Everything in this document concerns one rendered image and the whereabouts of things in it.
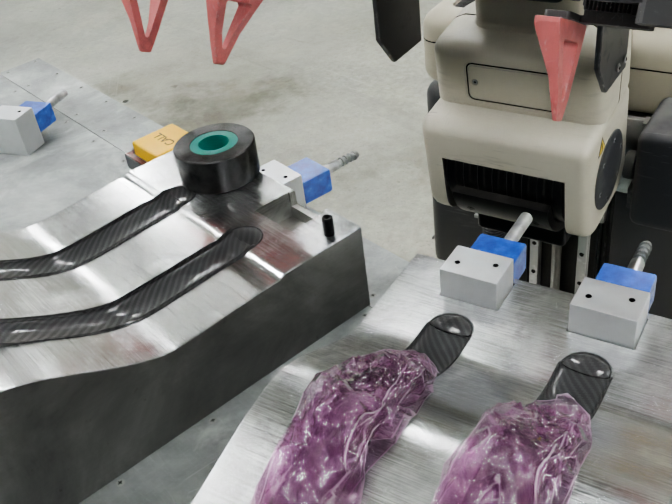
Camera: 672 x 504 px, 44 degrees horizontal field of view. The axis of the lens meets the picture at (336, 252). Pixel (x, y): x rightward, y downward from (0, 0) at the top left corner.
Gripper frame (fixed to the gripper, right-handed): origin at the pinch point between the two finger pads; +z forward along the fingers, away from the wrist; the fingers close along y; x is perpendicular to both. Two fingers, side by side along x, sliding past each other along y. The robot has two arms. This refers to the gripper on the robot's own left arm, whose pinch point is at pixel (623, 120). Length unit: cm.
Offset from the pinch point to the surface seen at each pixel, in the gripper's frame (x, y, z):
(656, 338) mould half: 0.9, 5.6, 15.4
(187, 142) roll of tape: -1.3, -40.0, 8.7
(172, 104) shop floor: 169, -198, 26
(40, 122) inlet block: 12, -78, 13
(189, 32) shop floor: 220, -239, 0
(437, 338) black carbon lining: -4.6, -9.4, 18.8
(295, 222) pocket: 1.4, -28.1, 14.3
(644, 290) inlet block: 3.3, 3.6, 12.6
